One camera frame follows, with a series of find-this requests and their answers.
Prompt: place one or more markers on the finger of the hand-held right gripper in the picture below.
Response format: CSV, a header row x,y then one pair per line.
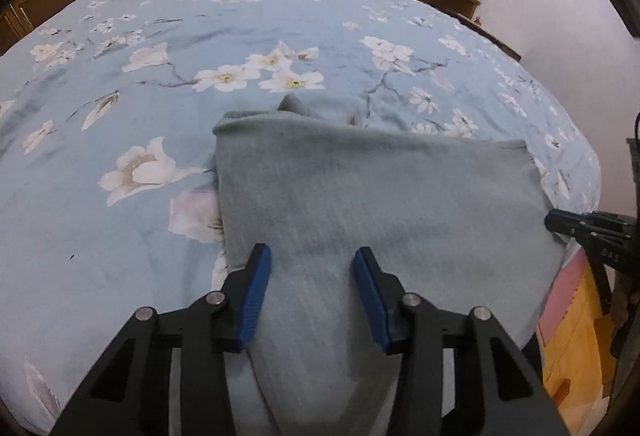
x,y
565,222

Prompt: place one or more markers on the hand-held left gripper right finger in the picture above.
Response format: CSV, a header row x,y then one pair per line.
x,y
370,296

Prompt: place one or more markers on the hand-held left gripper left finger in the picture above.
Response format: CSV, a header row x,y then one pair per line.
x,y
255,301

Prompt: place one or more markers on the grey pants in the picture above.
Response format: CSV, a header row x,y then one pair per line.
x,y
375,191

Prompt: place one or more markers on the pink and yellow mat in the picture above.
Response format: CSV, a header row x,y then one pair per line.
x,y
570,341

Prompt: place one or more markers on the blue floral bed sheet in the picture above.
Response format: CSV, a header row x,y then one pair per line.
x,y
125,90

